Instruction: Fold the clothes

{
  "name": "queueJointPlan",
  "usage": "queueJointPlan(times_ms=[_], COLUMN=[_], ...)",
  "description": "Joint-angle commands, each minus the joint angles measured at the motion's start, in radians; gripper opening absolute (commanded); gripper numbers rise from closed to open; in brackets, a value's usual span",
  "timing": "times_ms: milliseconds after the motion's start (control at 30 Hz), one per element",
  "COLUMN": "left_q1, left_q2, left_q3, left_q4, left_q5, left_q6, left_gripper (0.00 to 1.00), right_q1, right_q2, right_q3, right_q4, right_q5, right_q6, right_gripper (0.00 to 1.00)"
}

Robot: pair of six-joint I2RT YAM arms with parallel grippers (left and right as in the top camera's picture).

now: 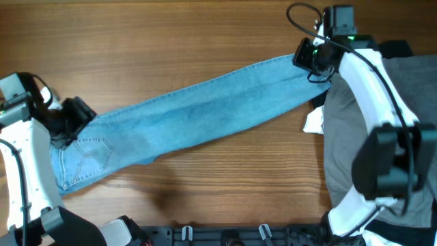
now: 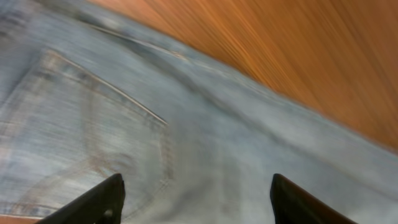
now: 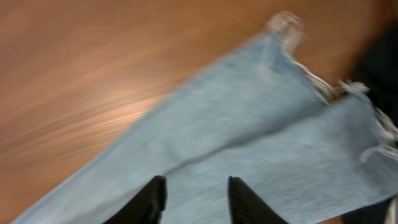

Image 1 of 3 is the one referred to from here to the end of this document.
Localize light blue denim jeans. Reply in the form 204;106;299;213
51;55;330;195

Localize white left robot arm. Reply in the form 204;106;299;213
1;72;153;245

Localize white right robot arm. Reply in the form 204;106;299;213
293;36;436;238

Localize black garment under grey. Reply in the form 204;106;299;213
378;40;414;59

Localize white cloth piece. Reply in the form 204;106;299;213
303;105;324;135

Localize grey cloth garment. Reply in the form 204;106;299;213
322;54;437;228

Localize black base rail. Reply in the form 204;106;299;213
138;223;345;246

